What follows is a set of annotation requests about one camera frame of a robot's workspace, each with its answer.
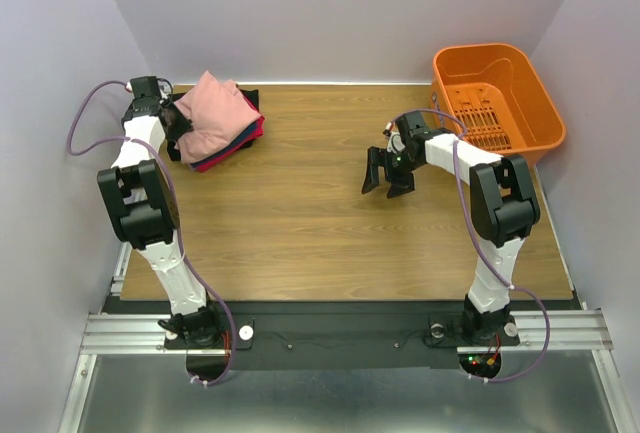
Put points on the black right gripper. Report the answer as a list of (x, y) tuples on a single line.
[(392, 169)]

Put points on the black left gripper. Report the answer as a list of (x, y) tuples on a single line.
[(185, 124)]

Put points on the pink printed t-shirt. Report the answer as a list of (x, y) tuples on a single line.
[(219, 114)]

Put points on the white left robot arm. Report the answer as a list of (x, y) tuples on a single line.
[(144, 213)]

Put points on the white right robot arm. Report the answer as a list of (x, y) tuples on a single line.
[(500, 208)]

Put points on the folded blue t-shirt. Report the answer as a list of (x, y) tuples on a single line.
[(246, 137)]

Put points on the orange plastic basket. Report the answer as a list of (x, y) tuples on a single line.
[(494, 91)]

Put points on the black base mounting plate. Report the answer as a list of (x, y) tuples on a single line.
[(326, 335)]

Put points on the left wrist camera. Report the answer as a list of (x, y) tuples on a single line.
[(151, 87)]

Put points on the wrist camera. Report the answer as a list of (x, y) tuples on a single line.
[(408, 126), (151, 87)]

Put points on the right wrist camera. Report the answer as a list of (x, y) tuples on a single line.
[(408, 126)]

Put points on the aluminium front rail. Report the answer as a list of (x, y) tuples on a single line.
[(140, 334)]

